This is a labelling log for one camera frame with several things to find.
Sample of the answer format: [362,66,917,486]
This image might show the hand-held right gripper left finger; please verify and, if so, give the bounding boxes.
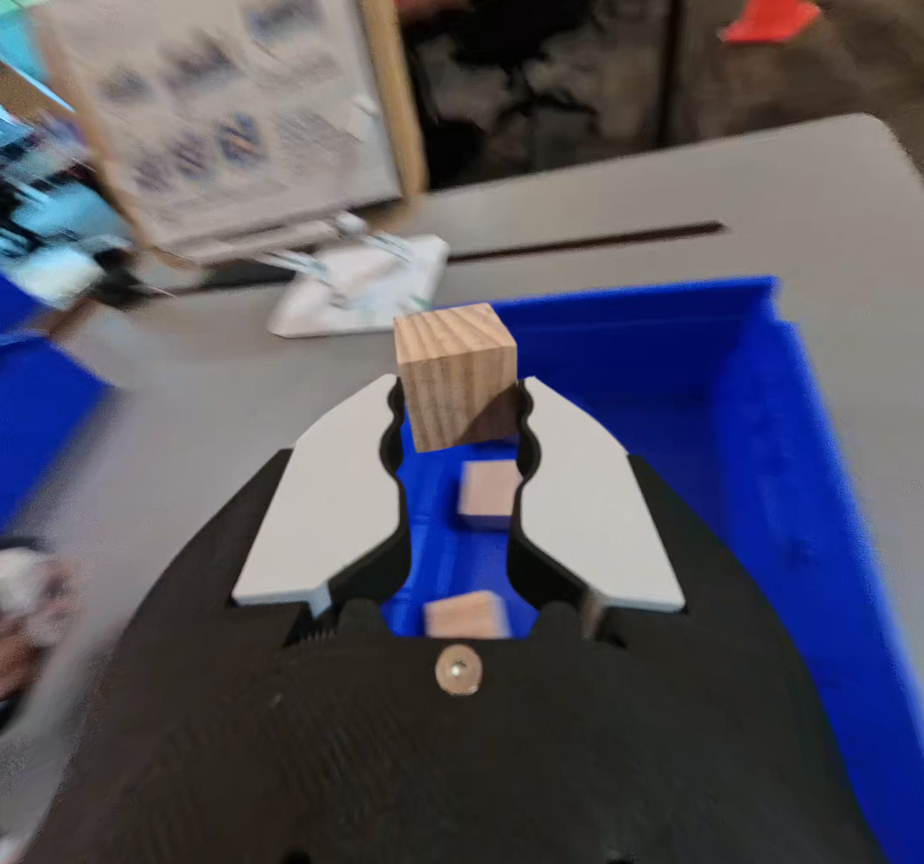
[231,373,414,619]

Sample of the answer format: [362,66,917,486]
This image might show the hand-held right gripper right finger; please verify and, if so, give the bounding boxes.
[507,375,687,640]

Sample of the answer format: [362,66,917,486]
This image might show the blue striped wooden cube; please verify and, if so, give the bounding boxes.
[457,460,522,533]
[423,590,512,640]
[393,303,519,453]

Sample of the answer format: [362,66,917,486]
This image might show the blue plastic bin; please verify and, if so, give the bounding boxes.
[380,275,924,864]
[0,275,116,526]

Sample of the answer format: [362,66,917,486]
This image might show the grey desk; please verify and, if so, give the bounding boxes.
[0,113,924,864]

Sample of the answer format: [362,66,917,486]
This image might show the printed instruction sheet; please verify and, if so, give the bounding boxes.
[43,0,401,247]

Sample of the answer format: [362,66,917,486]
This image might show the wooden document stand white base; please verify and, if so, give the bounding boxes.
[32,0,450,339]

